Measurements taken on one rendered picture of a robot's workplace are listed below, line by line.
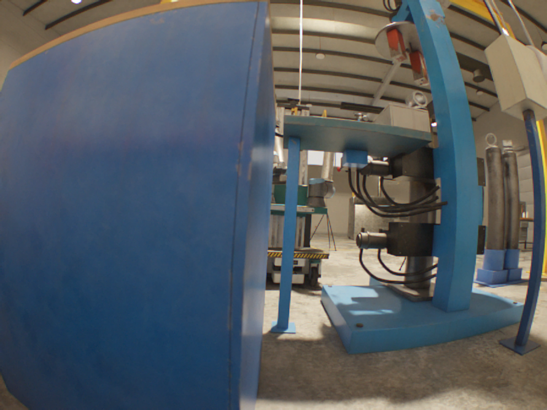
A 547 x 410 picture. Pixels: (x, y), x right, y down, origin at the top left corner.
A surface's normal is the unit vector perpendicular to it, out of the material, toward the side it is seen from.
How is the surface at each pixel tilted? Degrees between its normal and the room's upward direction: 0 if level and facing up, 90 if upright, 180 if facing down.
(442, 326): 90
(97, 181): 90
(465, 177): 90
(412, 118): 90
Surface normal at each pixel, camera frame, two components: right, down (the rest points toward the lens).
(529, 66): -0.03, -0.07
